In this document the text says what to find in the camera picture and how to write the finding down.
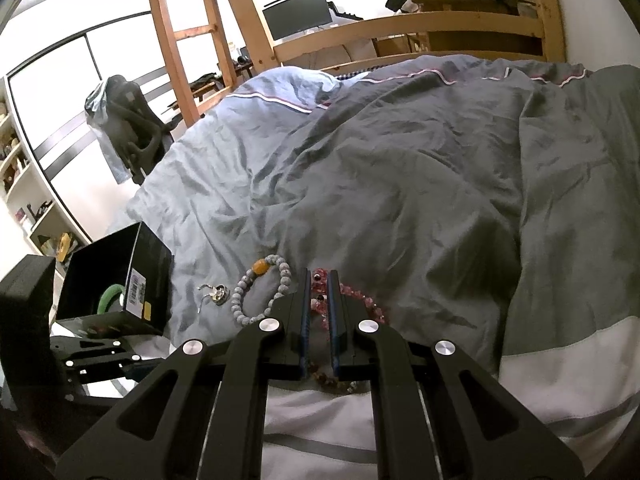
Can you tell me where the white sliding wardrobe door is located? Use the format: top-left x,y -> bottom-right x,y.
5,25 -> 187,241

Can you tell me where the grey office chair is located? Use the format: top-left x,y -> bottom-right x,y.
85,75 -> 176,186

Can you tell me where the grey duvet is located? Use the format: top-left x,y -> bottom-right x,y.
240,52 -> 640,378

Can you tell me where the wooden bed frame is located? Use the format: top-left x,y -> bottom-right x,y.
210,0 -> 568,78

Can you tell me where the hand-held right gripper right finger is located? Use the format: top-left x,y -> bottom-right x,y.
327,269 -> 586,480

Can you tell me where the black cardboard box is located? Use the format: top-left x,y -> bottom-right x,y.
55,221 -> 174,337

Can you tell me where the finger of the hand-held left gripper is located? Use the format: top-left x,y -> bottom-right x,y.
65,361 -> 157,387
50,332 -> 143,364

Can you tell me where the silver ring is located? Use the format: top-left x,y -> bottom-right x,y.
197,284 -> 230,313

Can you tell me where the wooden ladder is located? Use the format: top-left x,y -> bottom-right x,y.
142,0 -> 236,128

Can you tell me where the green jade bangle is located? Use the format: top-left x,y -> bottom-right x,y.
98,284 -> 126,317

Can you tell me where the light blue cloth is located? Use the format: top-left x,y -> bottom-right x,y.
84,80 -> 132,185

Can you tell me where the light blue quilt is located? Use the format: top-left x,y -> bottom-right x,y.
107,67 -> 346,346

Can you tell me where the pink bead bracelet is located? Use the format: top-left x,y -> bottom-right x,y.
310,267 -> 387,332

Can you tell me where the white wall shelf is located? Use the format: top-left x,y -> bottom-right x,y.
0,77 -> 88,267

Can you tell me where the black computer monitor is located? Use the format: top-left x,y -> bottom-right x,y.
262,0 -> 334,41

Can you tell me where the brown bead bracelet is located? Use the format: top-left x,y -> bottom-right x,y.
309,360 -> 358,393

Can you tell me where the white grey striped bed sheet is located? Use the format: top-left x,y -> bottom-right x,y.
50,310 -> 640,480

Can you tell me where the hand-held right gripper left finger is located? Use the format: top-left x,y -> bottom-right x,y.
54,269 -> 312,480

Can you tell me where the grey bead bracelet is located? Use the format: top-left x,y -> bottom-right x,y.
229,255 -> 307,326

